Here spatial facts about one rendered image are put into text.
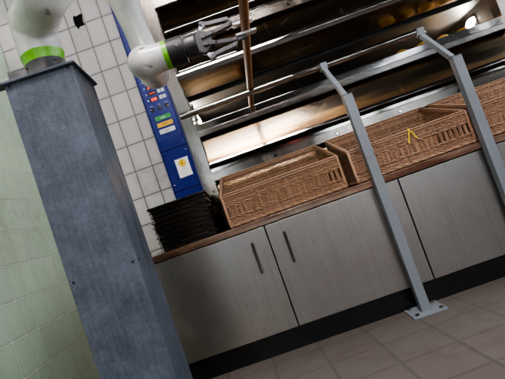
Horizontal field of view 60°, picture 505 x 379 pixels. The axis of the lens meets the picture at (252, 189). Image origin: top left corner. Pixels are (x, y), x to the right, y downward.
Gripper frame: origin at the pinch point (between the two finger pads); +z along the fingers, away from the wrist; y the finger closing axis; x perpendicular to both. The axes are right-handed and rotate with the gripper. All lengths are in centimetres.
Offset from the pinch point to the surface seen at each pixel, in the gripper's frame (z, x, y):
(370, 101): 62, -99, 22
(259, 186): -12, -51, 48
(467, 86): 83, -40, 38
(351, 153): 31, -51, 48
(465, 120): 82, -50, 51
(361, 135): 35, -40, 43
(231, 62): -3, -86, -20
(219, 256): -38, -47, 71
